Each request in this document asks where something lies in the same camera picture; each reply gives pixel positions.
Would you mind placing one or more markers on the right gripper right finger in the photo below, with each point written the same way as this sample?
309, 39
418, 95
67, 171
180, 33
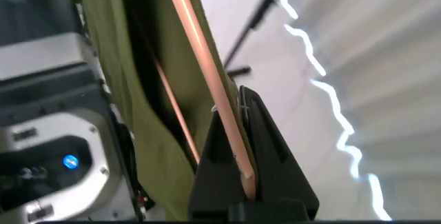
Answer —
282, 182

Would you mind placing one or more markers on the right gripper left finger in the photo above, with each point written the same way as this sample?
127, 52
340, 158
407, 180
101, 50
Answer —
213, 182

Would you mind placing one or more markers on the pink clothes hanger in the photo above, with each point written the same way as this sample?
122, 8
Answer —
213, 79

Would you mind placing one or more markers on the green printed shirt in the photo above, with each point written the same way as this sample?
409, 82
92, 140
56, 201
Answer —
113, 62

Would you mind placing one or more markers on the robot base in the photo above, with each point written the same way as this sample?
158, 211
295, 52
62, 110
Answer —
51, 127

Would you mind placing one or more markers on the black clothes rack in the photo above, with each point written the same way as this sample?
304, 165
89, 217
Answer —
256, 13

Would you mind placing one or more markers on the white curtain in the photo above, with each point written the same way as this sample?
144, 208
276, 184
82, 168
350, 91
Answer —
386, 62

